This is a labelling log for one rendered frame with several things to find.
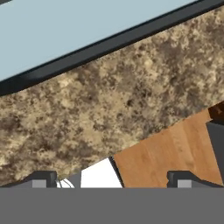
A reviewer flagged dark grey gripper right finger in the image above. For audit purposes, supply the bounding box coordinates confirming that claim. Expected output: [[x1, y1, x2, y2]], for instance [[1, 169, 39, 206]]
[[166, 170, 224, 189]]

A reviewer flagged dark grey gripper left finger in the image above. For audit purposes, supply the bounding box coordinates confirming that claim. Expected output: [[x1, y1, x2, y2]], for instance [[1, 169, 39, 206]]
[[0, 170, 58, 189]]

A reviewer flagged dark grey cabinet panel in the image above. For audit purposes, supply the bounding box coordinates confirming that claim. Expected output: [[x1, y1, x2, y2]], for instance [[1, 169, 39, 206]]
[[205, 120, 224, 186]]

